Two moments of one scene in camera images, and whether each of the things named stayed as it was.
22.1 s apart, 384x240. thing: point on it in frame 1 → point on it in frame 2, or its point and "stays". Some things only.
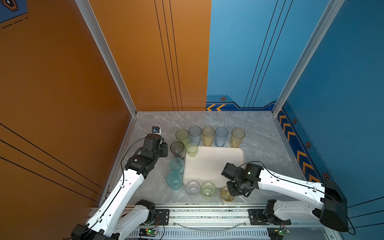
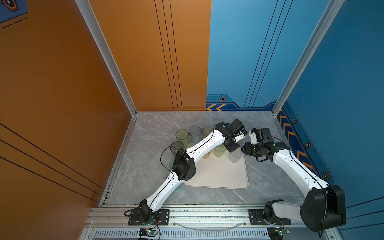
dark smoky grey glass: x=177 y=147 stays
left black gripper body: x=163 y=151 → x=232 y=145
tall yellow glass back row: x=208 y=133 stays
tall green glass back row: x=183 y=134 stays
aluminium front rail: x=224 y=224 stays
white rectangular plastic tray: x=207 y=165 stays
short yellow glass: x=225 y=194 → x=207 y=155
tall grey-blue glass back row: x=195 y=132 stays
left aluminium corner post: x=91 y=21 stays
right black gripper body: x=235 y=189 → x=252 y=149
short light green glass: x=208 y=189 → x=219 y=151
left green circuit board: x=146 y=232 stays
